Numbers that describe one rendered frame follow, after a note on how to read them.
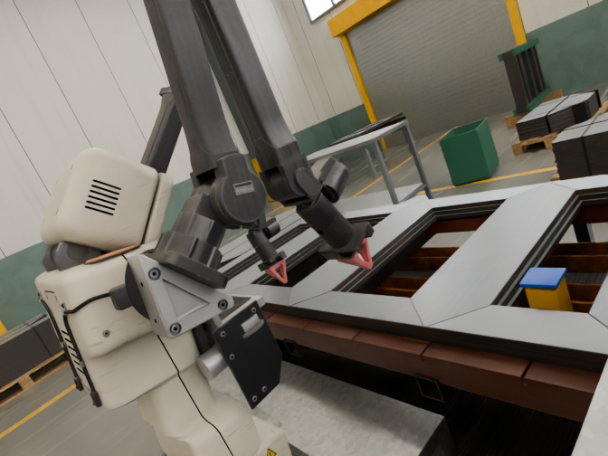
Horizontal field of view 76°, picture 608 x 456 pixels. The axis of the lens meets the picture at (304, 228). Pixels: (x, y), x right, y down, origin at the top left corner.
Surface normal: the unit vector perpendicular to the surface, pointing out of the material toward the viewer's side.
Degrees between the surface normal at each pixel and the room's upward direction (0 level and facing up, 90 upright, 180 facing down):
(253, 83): 90
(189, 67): 89
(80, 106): 90
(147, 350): 90
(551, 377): 0
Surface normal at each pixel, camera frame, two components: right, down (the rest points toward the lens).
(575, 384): -0.39, -0.89
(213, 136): 0.58, -0.21
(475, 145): -0.53, 0.41
